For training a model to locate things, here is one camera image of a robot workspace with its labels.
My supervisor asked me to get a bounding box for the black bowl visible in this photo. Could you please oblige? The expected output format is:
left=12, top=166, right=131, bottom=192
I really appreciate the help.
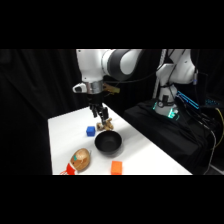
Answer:
left=94, top=130, right=122, bottom=156

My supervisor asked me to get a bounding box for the brown egg-shaped plush toy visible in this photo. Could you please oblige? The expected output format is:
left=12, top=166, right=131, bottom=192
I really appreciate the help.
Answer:
left=59, top=147, right=93, bottom=176

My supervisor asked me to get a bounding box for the black robot stand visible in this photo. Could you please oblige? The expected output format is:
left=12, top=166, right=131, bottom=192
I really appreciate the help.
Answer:
left=122, top=99, right=216, bottom=176

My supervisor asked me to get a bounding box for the yellow cable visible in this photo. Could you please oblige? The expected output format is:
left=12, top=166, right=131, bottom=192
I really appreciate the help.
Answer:
left=214, top=107, right=224, bottom=143

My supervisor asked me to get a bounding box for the small tan tiger toy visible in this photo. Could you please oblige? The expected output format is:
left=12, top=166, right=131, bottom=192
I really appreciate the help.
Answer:
left=95, top=117, right=115, bottom=132

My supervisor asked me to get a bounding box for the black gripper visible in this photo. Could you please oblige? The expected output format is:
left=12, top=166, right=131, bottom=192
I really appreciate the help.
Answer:
left=87, top=92, right=109, bottom=124

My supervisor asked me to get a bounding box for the orange cube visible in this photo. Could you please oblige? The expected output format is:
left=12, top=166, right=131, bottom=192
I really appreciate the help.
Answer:
left=110, top=160, right=124, bottom=175

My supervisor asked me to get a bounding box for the blue cube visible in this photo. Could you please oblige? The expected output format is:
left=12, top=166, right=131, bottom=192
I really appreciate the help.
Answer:
left=85, top=125, right=97, bottom=137

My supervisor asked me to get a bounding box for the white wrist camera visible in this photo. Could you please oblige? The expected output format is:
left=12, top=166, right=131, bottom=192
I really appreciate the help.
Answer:
left=72, top=82, right=89, bottom=94

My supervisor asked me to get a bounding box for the tan wrist bracket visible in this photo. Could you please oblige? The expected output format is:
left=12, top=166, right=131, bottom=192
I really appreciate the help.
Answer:
left=102, top=83, right=121, bottom=95

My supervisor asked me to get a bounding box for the black curtain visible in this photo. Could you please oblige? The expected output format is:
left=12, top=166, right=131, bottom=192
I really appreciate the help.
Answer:
left=0, top=49, right=224, bottom=176

